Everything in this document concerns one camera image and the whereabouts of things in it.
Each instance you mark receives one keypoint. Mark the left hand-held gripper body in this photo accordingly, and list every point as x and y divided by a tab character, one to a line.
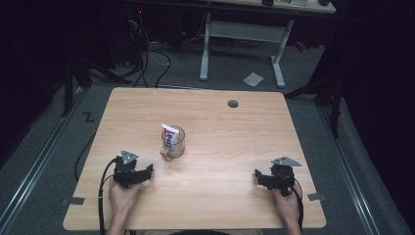
125	173

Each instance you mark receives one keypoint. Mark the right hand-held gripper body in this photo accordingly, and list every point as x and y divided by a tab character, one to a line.
283	178

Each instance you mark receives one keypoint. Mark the clear glass cup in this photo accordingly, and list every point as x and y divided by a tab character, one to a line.
177	150

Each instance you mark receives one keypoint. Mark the white toothpaste tube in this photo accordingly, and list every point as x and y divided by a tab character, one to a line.
170	134

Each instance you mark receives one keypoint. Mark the person's left hand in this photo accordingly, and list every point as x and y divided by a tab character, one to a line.
123	199

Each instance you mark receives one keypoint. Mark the person's right hand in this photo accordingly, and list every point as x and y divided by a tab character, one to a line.
287	207

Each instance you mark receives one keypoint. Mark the grey tape strip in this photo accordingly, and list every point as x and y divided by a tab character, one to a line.
316	196
73	201

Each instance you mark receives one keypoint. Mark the black floor tape mark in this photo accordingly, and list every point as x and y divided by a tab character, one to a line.
88	117

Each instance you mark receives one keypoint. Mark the grey table grommet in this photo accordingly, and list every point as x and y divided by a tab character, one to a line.
233	104

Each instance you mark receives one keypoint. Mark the black metal stand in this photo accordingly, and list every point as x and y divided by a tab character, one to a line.
334	107
68	88

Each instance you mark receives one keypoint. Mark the grey paper sheet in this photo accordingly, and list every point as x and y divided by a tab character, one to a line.
253	79

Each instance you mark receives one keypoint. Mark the white-framed background desk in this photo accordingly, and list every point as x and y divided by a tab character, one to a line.
244	31

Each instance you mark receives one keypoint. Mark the metal floor rail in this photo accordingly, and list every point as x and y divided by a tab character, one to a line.
349	169
39	160

